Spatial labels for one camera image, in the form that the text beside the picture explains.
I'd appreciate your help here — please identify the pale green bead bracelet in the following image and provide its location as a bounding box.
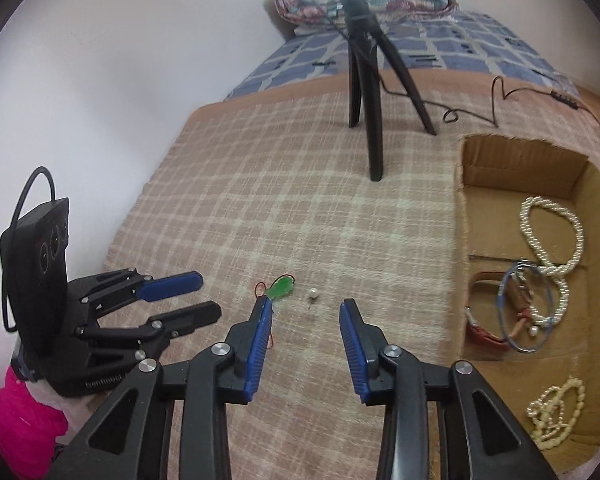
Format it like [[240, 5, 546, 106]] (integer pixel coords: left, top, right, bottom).
[[545, 377, 586, 448]]

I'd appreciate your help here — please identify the shallow cardboard box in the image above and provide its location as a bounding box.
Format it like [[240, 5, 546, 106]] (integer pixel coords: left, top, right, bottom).
[[452, 134, 600, 476]]

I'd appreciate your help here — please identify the thin dark bangle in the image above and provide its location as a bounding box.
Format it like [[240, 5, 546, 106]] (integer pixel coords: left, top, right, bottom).
[[496, 260, 555, 353]]

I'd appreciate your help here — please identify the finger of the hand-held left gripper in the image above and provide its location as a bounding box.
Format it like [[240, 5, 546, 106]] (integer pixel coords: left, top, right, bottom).
[[75, 301, 222, 356], [82, 270, 204, 311]]

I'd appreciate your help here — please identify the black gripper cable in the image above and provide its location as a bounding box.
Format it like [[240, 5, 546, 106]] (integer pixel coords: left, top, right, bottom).
[[0, 166, 58, 333]]

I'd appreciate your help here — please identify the black ring light cable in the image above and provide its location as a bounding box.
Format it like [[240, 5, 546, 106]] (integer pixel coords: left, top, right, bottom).
[[380, 76, 600, 126]]

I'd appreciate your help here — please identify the long pearl necklace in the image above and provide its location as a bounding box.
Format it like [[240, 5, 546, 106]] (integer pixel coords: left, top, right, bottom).
[[519, 196, 585, 326]]

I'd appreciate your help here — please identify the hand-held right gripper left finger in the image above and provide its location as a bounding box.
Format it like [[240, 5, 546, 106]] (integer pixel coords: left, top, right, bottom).
[[50, 296, 274, 480]]

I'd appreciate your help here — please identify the green pendant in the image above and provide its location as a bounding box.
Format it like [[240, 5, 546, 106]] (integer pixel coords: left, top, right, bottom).
[[255, 275, 297, 350]]

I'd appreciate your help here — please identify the pink plaid blanket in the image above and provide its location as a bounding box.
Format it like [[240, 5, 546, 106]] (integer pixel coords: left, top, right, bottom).
[[55, 72, 600, 480]]

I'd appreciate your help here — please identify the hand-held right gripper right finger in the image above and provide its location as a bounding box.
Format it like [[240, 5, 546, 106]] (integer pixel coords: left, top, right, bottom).
[[339, 298, 561, 480]]

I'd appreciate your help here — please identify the black tripod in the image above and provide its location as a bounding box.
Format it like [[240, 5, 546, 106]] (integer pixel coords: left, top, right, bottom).
[[330, 0, 437, 182]]

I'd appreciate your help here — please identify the brown leather watch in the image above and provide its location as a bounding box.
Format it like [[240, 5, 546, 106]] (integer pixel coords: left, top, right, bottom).
[[464, 270, 536, 346]]

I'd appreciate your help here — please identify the multi-strand pearl bracelet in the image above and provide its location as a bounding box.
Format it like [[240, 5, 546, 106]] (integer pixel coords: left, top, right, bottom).
[[526, 390, 568, 441]]

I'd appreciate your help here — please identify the person's left forearm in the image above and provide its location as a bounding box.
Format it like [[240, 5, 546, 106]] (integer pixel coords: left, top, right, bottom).
[[0, 365, 70, 480]]

